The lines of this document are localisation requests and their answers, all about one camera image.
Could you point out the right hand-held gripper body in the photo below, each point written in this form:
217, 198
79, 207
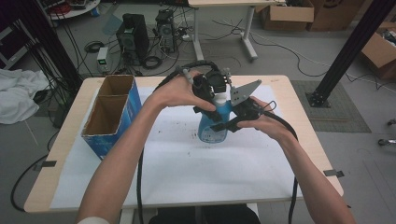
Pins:
246, 105

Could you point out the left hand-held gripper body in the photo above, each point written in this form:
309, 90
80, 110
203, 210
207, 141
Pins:
214, 82

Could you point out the blue bottle with white cap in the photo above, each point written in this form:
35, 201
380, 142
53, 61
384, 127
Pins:
210, 133

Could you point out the person's left hand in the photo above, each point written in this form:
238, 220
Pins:
174, 93

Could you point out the person's right hand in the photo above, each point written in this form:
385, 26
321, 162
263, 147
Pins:
274, 124

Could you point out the open computer tower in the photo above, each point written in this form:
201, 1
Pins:
165, 29

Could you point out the white background desk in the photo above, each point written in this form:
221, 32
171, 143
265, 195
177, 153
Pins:
224, 3

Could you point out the blue cardboard box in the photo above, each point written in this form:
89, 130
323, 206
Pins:
107, 116

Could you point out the person's dark trousers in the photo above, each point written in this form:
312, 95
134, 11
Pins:
205, 215

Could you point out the black computer tower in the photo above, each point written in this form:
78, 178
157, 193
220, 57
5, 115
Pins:
135, 37

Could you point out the grey floor mat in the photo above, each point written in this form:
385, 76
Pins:
339, 118

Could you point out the small open cardboard box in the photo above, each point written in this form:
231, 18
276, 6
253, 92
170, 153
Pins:
289, 15

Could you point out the small white power supply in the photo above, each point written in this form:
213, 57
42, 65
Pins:
102, 59

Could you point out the grey tape strip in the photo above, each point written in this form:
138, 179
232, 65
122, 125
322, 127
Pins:
333, 173
46, 164

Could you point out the large brown cardboard box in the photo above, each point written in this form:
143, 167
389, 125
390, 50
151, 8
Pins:
336, 14

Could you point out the cardboard box with contents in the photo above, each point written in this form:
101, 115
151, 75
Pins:
378, 49

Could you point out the chair caster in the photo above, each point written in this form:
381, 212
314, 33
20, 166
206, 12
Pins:
387, 141

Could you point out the person's white sleeve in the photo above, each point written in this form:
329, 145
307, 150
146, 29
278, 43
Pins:
93, 221

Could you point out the round white table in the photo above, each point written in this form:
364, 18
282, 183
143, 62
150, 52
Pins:
74, 9

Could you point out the white crumpled cloth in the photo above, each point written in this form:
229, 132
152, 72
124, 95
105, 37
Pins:
18, 93

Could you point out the black metal post with base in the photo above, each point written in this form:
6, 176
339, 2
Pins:
355, 43

